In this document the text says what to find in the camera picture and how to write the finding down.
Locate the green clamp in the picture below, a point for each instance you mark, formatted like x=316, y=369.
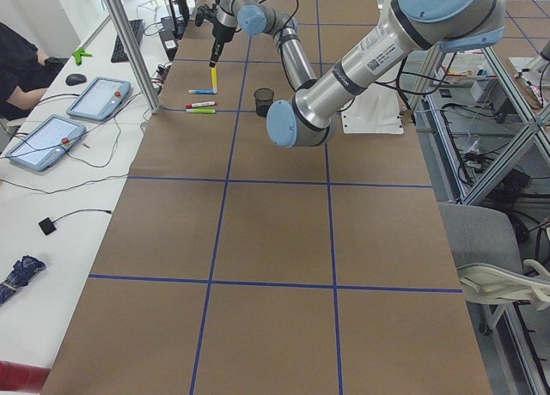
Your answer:
x=79, y=54

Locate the small black square device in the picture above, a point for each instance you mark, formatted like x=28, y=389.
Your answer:
x=47, y=226

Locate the black computer mouse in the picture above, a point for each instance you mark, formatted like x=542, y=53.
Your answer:
x=75, y=79

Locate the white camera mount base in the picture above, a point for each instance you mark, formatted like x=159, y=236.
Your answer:
x=375, y=111

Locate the far teach pendant tablet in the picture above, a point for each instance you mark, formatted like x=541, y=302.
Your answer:
x=100, y=99

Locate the teach pendant tablet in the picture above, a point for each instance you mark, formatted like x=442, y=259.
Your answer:
x=100, y=99
x=47, y=143

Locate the seated person in black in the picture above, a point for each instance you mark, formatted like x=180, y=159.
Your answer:
x=26, y=74

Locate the grey office chair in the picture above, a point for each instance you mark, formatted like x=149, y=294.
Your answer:
x=488, y=262

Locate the blue marker pen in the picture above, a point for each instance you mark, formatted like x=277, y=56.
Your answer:
x=202, y=91

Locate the aluminium frame post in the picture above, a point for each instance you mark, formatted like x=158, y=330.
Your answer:
x=122, y=26

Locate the folded blue umbrella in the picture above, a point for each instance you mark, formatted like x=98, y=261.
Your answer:
x=23, y=270

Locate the near teach pendant tablet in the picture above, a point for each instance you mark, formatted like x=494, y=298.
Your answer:
x=47, y=143

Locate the red white marker pen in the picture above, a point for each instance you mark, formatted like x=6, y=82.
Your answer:
x=201, y=104

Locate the green highlighter pen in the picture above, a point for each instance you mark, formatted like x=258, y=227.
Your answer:
x=201, y=111

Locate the black mesh pen cup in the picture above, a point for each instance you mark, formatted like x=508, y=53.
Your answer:
x=263, y=99

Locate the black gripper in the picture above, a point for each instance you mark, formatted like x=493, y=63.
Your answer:
x=223, y=31

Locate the yellow highlighter pen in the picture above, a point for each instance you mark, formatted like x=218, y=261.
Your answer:
x=214, y=80

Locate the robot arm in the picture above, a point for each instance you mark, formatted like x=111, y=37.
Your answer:
x=306, y=119

